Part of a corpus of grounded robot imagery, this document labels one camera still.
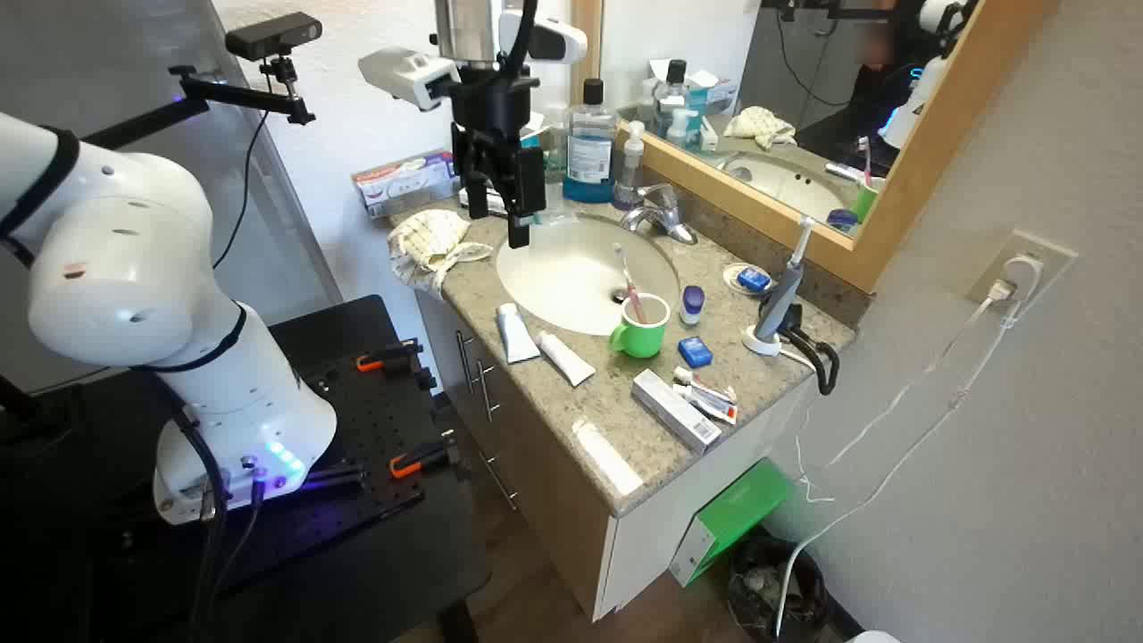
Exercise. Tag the chrome faucet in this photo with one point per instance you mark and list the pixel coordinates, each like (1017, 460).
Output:
(662, 214)

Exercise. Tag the green mug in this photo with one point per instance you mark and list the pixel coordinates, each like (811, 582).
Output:
(645, 332)

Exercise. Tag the electric toothbrush with charger base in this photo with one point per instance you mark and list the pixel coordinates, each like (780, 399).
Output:
(776, 307)

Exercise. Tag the red white toothbrush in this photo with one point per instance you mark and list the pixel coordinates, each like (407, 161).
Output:
(633, 305)

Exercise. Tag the orange black clamp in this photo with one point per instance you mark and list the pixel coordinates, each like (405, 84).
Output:
(418, 462)
(388, 358)

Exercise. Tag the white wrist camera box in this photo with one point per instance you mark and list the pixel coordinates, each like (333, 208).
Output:
(405, 74)

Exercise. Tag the white cardboard supply box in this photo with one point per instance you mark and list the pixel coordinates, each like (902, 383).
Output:
(405, 182)

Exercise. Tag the small blue case on dish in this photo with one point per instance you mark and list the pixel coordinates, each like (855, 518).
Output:
(751, 281)

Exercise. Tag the white cosmetic tube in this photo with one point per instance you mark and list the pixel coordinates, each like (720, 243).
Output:
(564, 358)

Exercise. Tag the cream face mask bundle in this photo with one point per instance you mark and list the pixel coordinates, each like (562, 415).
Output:
(431, 243)

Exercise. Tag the white toothpaste box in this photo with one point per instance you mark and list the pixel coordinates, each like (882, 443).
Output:
(677, 408)

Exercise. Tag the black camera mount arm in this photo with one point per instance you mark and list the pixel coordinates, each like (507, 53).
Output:
(226, 95)

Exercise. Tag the small clear soap bottle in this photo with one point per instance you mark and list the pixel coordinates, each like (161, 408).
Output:
(626, 165)

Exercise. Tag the white oval sink basin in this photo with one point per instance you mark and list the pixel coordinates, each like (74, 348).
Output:
(574, 281)

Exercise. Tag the grey blue squeeze tube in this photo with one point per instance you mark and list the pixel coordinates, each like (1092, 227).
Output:
(515, 332)

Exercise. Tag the red white toothpaste tube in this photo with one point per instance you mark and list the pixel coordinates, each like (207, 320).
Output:
(709, 399)

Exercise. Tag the black stereo camera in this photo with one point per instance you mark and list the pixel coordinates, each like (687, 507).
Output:
(272, 34)

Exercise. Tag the white wall outlet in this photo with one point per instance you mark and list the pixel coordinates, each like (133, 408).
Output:
(1048, 269)

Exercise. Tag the blue mouthwash bottle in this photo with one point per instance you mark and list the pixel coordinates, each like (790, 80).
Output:
(590, 149)

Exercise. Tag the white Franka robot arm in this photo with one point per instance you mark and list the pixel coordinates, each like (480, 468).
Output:
(119, 262)

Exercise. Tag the blue square floss container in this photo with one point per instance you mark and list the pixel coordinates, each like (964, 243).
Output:
(694, 352)

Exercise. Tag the black trash bin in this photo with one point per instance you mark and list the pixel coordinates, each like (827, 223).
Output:
(771, 594)

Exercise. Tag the wood framed mirror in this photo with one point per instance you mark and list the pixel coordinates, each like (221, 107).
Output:
(904, 178)

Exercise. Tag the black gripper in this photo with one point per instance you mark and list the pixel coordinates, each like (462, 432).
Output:
(495, 119)

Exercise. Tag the black robot table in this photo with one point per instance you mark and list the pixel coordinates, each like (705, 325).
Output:
(359, 546)

